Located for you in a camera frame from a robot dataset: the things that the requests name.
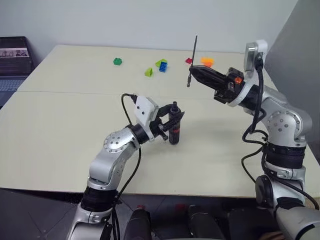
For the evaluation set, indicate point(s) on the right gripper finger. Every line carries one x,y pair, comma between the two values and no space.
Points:
207,70
208,79

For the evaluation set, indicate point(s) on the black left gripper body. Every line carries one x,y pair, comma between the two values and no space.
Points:
160,126

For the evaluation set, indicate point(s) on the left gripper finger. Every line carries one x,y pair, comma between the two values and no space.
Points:
173,120
165,108

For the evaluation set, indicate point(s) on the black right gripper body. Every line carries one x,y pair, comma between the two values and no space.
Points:
228,87

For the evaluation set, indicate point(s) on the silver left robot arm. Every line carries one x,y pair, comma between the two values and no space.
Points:
112,145

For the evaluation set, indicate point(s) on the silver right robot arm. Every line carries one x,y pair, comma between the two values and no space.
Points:
282,125

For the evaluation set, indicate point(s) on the orange toy brick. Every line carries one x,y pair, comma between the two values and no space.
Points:
208,60

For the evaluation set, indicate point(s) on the red toy brick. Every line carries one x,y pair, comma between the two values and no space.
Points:
189,60

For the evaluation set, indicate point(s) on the lime green wedge brick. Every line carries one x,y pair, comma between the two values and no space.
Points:
149,72

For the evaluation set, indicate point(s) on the blue toy brick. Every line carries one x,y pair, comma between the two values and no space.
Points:
163,67

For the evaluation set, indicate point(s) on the lime green toy brick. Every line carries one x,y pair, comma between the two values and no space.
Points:
159,62

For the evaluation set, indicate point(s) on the dark green toy brick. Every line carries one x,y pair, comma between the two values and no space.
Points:
117,61

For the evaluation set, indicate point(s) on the dark rounded shape red cap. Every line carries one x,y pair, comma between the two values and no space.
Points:
137,223

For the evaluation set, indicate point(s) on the black laptop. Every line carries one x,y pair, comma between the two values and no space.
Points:
12,65

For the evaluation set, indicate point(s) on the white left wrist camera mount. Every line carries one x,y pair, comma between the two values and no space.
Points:
145,108

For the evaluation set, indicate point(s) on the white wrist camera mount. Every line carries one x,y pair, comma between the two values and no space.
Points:
145,108
251,57

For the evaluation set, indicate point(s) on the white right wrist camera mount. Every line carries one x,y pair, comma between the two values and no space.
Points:
251,57

